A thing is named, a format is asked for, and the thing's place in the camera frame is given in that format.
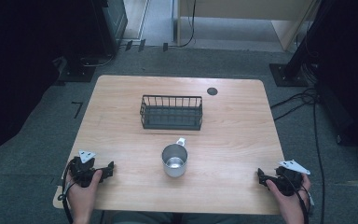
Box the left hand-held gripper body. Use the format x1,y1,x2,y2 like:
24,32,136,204
68,149,106,189

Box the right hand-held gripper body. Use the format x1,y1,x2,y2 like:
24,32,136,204
264,160,311,197

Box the metal cup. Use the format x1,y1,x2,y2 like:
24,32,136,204
160,137,189,179

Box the black wire basket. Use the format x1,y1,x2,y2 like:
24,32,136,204
139,94,204,132

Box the person's right hand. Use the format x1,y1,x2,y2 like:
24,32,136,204
265,173,312,218

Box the person's left hand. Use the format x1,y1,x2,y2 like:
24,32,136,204
65,169,103,218

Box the black flat stand base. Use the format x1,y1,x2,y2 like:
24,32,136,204
56,55,97,84

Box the black metal stand with base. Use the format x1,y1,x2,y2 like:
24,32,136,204
268,0,335,88

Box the dark curtain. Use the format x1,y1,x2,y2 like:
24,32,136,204
304,0,358,160
0,0,106,166

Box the black equipment cabinet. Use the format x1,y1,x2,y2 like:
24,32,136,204
90,0,129,58

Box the light wooden cabinet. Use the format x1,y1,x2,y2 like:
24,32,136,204
176,0,322,52

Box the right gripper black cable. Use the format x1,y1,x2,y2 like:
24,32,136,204
281,172,313,224

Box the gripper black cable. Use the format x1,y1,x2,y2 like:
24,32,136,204
57,160,76,224
281,172,313,224

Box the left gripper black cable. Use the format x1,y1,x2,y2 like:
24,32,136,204
57,160,76,224

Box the black floor cables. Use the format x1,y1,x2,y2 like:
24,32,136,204
269,87,326,224

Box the black hanging cable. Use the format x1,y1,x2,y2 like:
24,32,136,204
178,0,198,49

